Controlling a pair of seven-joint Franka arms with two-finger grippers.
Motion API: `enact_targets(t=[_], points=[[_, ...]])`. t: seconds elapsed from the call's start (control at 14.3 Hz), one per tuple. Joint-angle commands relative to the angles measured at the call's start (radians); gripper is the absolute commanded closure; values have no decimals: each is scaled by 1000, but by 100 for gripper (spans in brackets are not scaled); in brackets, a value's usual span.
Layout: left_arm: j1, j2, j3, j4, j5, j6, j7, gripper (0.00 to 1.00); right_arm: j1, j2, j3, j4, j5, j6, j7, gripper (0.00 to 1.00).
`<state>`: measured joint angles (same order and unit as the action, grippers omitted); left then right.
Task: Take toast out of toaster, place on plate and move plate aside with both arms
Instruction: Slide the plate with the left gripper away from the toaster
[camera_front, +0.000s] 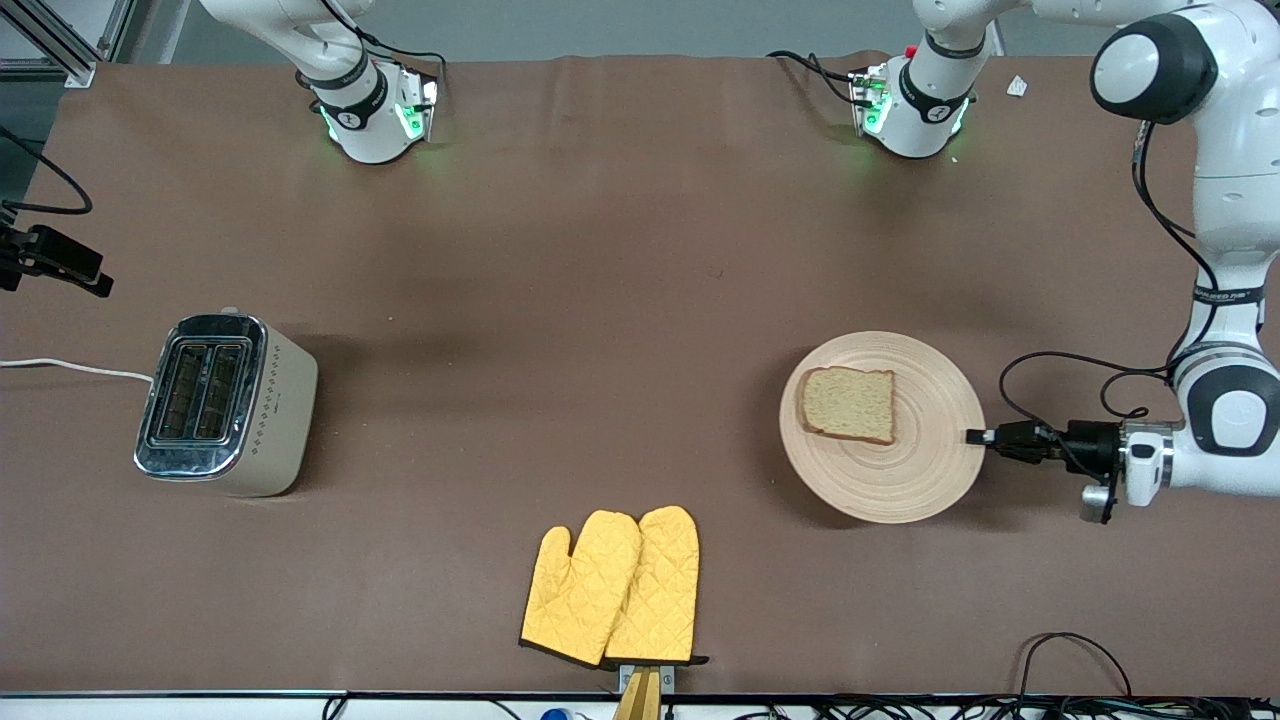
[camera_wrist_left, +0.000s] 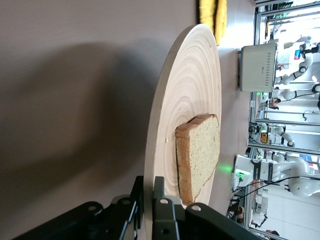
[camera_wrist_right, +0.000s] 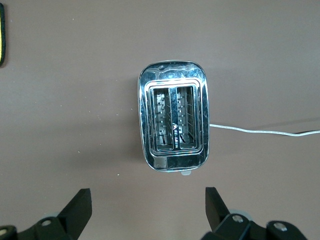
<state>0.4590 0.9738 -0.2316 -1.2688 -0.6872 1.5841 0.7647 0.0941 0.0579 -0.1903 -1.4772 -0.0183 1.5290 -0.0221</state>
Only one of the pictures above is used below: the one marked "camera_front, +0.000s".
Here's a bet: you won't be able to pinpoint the table cover mat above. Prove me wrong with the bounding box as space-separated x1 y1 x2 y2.
0 50 1280 698

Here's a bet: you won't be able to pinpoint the yellow quilted oven mitt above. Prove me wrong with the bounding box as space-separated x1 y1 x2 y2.
604 505 702 664
519 510 643 668

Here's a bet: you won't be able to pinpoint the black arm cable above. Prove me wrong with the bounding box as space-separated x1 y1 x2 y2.
0 124 95 217
997 118 1221 483

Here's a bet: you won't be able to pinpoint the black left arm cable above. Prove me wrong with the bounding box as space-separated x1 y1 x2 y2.
997 118 1221 483

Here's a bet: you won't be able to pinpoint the black looped cable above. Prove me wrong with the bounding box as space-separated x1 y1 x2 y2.
1014 631 1137 701

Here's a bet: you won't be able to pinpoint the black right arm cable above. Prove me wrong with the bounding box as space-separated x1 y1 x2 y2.
0 124 95 217

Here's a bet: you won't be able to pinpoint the white toaster power cord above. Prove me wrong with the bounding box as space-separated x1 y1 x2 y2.
0 357 155 384

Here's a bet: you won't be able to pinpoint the cream and chrome toaster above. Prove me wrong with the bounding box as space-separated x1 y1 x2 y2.
133 308 320 499

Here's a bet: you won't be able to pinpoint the slice of brown toast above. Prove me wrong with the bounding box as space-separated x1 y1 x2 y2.
796 365 898 447

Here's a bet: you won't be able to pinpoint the base connector box green lights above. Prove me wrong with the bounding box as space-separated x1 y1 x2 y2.
396 66 441 143

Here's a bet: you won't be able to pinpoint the bundle of black cables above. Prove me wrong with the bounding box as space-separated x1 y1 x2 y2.
740 694 1280 720

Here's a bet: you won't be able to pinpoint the aluminium frame profile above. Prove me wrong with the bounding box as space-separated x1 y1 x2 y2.
0 0 138 89

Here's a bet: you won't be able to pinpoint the wooden stick with metal bracket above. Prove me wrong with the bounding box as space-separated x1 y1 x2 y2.
612 662 677 720

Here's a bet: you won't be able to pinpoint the round wooden plate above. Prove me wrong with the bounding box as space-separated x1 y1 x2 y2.
778 330 987 526

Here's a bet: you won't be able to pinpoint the black base cable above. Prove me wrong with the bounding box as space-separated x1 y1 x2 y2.
766 49 863 105
318 0 449 81

